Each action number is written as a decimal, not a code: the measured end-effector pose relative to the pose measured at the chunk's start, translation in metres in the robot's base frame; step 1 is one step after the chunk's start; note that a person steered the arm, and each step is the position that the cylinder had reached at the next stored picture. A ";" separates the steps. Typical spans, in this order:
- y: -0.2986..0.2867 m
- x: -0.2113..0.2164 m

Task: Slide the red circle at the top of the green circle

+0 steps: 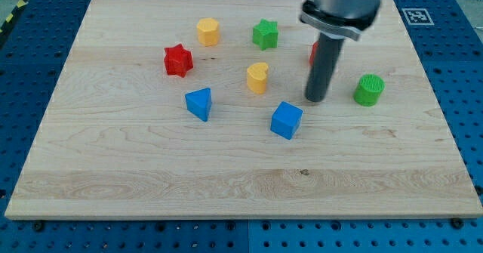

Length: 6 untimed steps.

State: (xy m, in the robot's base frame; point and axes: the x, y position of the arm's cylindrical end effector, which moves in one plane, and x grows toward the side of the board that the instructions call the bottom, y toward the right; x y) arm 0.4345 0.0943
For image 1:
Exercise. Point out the blue triangle block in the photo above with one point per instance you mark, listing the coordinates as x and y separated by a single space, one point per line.
199 103

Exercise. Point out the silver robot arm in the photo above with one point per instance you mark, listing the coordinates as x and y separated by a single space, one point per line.
336 21

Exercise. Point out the yellow heart block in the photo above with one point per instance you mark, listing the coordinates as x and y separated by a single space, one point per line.
257 76

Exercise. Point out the white fiducial marker tag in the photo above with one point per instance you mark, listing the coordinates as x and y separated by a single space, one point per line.
417 17

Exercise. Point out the green star block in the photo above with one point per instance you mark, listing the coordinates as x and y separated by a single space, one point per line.
265 34

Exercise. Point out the yellow hexagon block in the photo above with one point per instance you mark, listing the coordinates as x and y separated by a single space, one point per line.
208 30

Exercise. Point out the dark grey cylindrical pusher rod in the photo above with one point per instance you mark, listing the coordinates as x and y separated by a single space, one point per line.
323 67

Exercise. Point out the blue cube block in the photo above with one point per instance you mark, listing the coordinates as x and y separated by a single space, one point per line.
286 120

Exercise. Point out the green circle block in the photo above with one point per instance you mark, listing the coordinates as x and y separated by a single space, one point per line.
368 90

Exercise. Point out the wooden board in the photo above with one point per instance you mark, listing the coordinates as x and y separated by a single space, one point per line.
118 143

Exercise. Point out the red circle block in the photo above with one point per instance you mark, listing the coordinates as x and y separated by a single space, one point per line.
313 53

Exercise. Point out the red star block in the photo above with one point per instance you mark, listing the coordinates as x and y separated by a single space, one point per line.
177 60

